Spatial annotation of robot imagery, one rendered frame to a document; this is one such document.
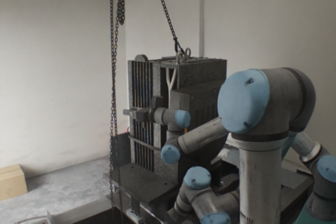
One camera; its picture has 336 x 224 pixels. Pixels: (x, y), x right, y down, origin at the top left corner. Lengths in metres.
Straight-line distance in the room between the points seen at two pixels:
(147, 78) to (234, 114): 1.16
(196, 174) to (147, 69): 0.94
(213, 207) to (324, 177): 0.54
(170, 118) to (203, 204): 0.50
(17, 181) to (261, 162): 3.13
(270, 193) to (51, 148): 3.43
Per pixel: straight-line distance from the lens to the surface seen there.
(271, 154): 0.54
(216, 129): 1.03
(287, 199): 2.11
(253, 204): 0.58
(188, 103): 1.33
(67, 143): 3.86
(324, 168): 1.17
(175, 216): 0.93
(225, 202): 0.80
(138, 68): 1.68
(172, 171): 1.66
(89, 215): 1.88
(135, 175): 1.78
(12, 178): 3.42
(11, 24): 3.46
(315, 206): 1.24
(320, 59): 2.26
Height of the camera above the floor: 1.78
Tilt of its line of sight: 14 degrees down
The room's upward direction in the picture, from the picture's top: straight up
